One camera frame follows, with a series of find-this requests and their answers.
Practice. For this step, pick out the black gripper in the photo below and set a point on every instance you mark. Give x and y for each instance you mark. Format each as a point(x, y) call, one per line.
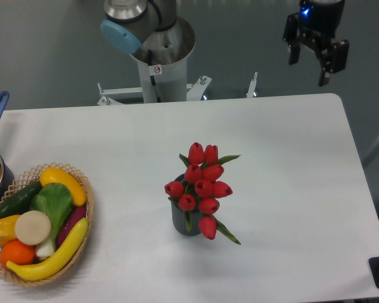
point(314, 26)

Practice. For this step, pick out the red tulip bouquet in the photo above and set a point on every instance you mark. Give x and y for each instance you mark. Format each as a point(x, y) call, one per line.
point(200, 187)

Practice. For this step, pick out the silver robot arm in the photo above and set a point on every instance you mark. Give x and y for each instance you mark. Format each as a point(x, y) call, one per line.
point(161, 42)

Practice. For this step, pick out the grey ribbed vase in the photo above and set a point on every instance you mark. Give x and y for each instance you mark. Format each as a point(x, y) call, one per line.
point(179, 221)

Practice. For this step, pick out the purple sweet potato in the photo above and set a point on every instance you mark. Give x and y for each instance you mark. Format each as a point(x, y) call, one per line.
point(76, 215)

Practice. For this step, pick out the yellow squash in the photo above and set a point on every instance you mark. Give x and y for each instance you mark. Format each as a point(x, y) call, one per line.
point(57, 175)

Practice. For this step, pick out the green bok choy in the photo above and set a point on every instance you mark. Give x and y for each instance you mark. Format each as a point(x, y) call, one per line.
point(54, 200)

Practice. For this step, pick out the woven wicker basket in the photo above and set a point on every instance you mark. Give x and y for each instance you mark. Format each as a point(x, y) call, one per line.
point(29, 177)

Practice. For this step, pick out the green cucumber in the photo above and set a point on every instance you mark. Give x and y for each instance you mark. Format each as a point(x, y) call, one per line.
point(20, 201)

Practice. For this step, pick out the beige round radish slice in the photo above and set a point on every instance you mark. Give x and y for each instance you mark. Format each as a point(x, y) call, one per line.
point(32, 227)

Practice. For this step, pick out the yellow banana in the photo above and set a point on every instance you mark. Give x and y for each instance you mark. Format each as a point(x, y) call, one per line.
point(55, 263)

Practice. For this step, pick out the yellow bell pepper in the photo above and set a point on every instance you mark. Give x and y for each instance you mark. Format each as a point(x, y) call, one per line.
point(7, 229)

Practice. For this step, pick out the orange fruit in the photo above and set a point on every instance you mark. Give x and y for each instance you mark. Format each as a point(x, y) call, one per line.
point(18, 253)

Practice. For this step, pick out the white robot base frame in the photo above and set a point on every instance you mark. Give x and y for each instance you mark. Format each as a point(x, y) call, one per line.
point(194, 91)

